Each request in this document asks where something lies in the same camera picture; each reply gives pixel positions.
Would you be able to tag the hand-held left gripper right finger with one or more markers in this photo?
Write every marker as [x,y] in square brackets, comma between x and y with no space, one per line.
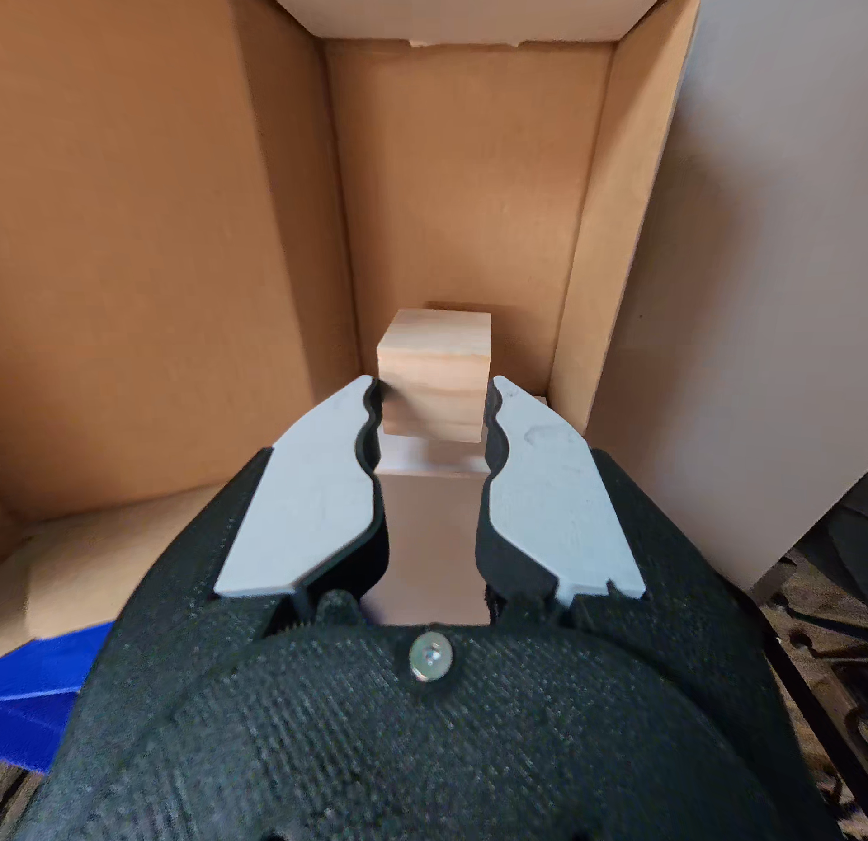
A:
[556,502]

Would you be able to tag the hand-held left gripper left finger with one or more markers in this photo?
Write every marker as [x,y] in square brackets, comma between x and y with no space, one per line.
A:
[305,509]

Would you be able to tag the natural wooden block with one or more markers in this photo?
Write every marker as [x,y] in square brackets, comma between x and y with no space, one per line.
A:
[434,373]
[430,536]

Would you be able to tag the dented white cardboard box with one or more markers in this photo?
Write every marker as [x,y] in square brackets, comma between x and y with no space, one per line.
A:
[135,244]

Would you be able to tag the blue plastic bin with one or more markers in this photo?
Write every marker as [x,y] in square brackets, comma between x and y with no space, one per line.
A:
[41,685]

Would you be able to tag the black chair base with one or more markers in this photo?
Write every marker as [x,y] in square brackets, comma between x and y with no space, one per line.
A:
[814,726]

